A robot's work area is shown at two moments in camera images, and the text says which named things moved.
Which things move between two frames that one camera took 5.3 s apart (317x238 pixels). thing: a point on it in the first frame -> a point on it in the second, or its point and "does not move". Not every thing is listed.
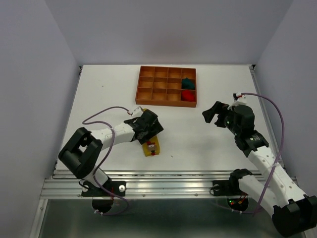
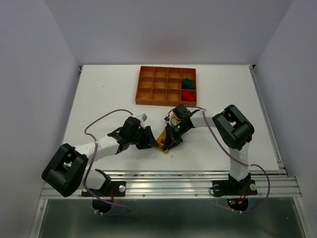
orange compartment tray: x=167 y=86 does not move
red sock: x=188 y=95 does not move
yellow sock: x=152 y=147 -> x=161 y=139
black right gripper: x=218 y=108 -> x=171 y=139
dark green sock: x=187 y=84 does not move
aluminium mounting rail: x=145 y=184 does not move
